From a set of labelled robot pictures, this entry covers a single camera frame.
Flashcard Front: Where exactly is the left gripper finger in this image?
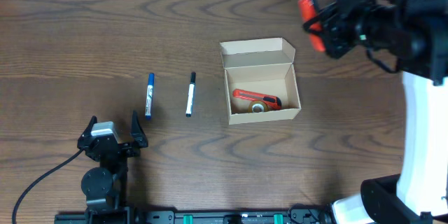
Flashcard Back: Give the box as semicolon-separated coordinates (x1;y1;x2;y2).
131;111;146;140
82;115;97;137

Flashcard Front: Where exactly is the blue whiteboard marker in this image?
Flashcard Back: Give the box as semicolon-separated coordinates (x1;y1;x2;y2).
145;73;155;120

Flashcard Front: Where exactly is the red utility knife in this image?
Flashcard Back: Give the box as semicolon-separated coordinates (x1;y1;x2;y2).
232;89;282;110

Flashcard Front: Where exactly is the yellow tape roll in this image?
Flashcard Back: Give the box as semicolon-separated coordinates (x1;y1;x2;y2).
248;100;269;113

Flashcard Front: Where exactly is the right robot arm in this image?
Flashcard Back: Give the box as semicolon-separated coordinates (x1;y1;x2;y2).
307;0;447;223

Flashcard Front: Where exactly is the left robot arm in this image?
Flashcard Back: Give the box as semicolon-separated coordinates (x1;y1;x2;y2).
77;111;148;224

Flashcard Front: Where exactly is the black whiteboard marker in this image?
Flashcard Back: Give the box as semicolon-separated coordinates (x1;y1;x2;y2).
185;72;196;118

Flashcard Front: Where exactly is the open cardboard box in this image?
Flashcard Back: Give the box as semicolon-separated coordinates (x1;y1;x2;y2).
220;38;301;125

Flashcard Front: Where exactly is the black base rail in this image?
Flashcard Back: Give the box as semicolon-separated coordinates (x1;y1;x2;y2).
54;206;334;224

